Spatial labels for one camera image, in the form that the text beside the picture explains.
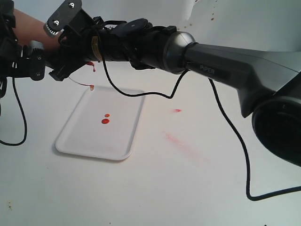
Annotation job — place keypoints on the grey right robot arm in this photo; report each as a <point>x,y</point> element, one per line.
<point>268,82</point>

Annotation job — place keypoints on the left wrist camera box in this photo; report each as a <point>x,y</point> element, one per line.
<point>30,62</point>

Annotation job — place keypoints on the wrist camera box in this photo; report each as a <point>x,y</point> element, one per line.
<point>30,62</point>
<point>62,17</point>

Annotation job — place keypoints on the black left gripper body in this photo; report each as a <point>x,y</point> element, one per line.
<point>10,50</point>

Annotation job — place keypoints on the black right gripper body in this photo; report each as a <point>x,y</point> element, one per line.
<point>72,53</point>

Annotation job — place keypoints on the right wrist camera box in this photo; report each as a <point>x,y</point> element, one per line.
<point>62,17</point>

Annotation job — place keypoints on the red sauce squeeze bottle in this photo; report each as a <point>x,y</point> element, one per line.
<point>28,29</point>

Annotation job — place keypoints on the red sauce drops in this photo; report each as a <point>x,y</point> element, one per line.
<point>106,119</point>

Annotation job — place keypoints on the white rectangular plastic tray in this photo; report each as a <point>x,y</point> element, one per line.
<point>85,135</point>

